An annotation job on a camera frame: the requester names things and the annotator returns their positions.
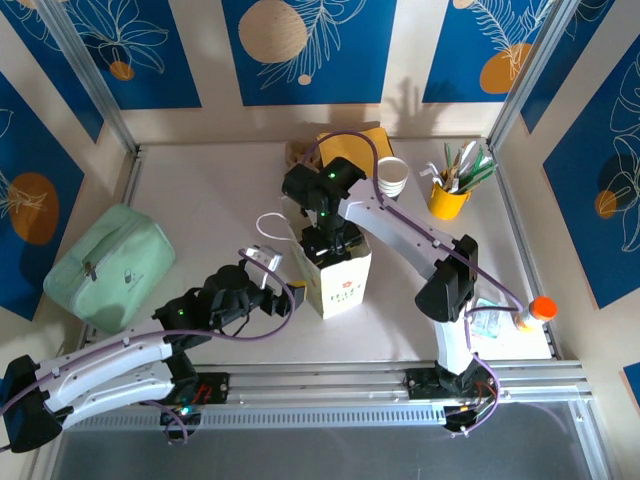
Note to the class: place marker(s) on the white paper takeout bag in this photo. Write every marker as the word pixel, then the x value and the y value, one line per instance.
pixel 345 295

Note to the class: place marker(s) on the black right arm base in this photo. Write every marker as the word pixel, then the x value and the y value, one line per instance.
pixel 420 382

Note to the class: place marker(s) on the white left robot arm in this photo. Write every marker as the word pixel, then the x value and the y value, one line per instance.
pixel 100 365

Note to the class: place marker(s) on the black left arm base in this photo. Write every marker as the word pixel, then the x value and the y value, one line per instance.
pixel 215 387

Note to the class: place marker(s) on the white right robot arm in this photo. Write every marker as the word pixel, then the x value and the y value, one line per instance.
pixel 400 230

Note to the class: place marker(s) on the cardboard cup carrier stack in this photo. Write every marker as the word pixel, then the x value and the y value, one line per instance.
pixel 296 150

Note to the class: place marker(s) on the white paper cup stack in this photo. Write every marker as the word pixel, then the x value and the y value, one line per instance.
pixel 395 172

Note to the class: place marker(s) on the yellow napkin stack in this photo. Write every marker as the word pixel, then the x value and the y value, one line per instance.
pixel 384 142

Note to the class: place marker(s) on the white wrapped utensil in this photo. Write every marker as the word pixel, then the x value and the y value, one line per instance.
pixel 431 170

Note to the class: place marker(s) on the mint green zipper pouch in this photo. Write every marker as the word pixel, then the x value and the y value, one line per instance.
pixel 115 265

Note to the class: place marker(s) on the yellow utensil holder cup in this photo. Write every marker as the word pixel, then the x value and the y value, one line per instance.
pixel 445 205

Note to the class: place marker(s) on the thin green stirrer stick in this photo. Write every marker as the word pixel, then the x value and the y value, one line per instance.
pixel 448 157

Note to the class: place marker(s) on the wooden stirrer bundle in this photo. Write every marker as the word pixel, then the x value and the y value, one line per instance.
pixel 452 181

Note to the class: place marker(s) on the grey metal sheet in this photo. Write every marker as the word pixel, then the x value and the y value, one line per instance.
pixel 320 455

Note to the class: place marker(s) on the clear plastic wipes packet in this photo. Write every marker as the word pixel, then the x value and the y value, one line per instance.
pixel 487 320

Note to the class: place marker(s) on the orange capped bottle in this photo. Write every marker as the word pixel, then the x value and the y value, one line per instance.
pixel 542 307

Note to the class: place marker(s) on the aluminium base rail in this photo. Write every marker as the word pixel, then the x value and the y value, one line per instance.
pixel 320 380

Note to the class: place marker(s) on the aluminium frame post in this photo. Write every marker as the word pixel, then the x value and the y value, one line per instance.
pixel 530 75
pixel 90 75

